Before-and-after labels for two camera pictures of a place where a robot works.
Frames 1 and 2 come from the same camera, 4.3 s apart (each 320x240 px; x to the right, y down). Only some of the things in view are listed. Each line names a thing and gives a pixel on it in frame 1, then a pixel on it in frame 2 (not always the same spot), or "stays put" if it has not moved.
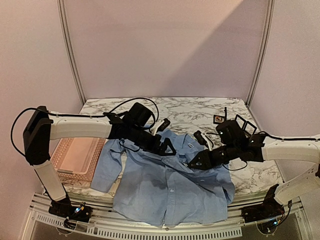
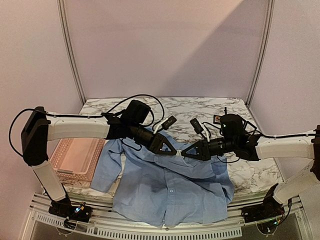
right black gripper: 207,157 → 203,149
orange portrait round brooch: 218,119 stays put
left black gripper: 154,146 stays put
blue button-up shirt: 151,188 stays put
